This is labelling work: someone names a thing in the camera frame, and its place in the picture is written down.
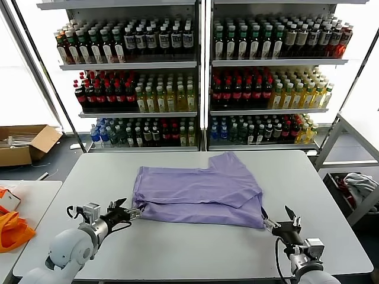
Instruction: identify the small cola bottle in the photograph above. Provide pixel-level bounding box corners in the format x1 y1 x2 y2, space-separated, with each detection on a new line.
281 120 291 142
170 123 180 147
161 123 171 147
290 120 300 142

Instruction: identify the white packing material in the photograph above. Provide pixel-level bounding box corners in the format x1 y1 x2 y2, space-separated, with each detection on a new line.
0 134 39 149

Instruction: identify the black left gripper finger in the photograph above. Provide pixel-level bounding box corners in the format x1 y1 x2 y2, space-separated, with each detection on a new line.
127 206 146 219
107 198 127 212

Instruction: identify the dark slanted frame pole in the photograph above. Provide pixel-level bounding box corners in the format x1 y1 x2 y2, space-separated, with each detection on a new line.
334 26 379 125
11 0 87 154

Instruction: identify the grey metal shelf unit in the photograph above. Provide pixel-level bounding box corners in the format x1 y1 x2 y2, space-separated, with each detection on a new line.
37 0 205 153
205 0 371 151

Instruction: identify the orange cloth bag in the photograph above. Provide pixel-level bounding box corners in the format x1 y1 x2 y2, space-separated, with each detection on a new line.
0 205 37 254

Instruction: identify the green label tea bottle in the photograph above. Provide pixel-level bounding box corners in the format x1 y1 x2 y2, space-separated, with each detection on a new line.
261 25 274 62
65 29 79 65
213 25 226 62
249 25 261 62
76 28 90 64
224 25 237 62
111 27 126 63
237 25 249 62
99 27 114 64
88 28 102 64
272 25 284 61

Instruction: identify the purple t-shirt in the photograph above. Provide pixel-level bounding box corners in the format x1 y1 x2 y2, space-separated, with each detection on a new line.
131 151 266 230

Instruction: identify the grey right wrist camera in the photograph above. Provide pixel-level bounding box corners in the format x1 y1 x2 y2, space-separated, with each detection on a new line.
301 237 325 261

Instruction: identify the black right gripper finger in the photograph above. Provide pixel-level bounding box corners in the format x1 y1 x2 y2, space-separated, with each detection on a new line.
261 206 281 233
284 205 302 229

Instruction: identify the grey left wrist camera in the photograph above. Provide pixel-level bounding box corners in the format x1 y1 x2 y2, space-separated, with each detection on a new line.
76 202 100 222

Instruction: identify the grey metal table frame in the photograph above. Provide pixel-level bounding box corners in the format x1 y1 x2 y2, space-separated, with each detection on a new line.
313 111 379 227

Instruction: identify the white and orange carton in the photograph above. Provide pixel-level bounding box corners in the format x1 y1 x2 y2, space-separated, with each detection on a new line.
0 186 22 211

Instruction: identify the open cardboard box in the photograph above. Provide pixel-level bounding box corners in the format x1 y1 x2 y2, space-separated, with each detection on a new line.
0 124 63 168

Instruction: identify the white grey garment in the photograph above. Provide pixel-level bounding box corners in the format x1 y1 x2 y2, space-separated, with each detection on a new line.
342 173 379 205

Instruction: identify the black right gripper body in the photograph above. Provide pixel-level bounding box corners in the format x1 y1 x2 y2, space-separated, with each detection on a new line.
271 221 305 247

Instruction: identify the red garment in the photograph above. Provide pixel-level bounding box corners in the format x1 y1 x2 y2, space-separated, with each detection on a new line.
333 174 358 208

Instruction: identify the green tinted water bottle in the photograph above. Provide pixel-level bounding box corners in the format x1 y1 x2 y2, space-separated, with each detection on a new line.
238 123 248 145
229 123 239 145
108 125 119 148

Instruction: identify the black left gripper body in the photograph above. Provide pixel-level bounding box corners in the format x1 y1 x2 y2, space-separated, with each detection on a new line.
101 205 131 235

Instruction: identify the black plastic crate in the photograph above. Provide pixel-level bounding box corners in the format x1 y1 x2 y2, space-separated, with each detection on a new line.
322 171 379 220

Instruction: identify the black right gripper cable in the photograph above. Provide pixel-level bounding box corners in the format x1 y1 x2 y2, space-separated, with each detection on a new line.
274 236 293 284

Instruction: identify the red cap cola bottle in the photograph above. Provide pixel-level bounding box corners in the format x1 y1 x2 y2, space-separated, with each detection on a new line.
211 78 223 108
242 78 253 108
73 83 87 111
221 78 233 108
114 82 126 111
94 82 106 111
124 82 136 111
252 78 264 108
105 82 116 111
232 78 243 108
262 78 274 108
84 82 96 111

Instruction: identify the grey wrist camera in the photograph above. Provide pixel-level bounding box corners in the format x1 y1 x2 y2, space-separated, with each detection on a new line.
76 202 100 222
301 237 325 261

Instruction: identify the orange red tea bottle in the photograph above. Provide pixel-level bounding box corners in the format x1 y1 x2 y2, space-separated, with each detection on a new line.
55 29 69 65
337 25 354 59

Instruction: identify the yellow drink bottle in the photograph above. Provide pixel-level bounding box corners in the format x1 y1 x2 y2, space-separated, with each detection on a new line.
185 84 197 112
165 85 176 112
145 85 157 113
271 83 284 109
135 85 147 113
310 82 326 109
156 85 167 113
291 83 305 109
176 84 187 112
281 83 294 109
301 82 315 109
320 83 335 109

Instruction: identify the dark bottle black white label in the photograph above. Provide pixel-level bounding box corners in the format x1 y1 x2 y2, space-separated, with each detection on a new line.
319 24 333 59
182 24 194 59
170 25 182 59
158 25 171 59
145 25 158 60
329 25 343 59
123 26 136 62
134 25 147 60
307 24 321 59

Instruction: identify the dark bottle beige label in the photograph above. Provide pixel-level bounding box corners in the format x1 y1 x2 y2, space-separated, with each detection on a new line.
284 23 298 59
296 23 309 59

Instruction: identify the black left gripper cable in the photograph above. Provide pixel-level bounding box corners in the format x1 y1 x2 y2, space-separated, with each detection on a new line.
112 220 133 233

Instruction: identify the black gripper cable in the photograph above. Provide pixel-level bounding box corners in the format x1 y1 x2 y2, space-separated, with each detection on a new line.
112 220 133 233
274 236 293 284

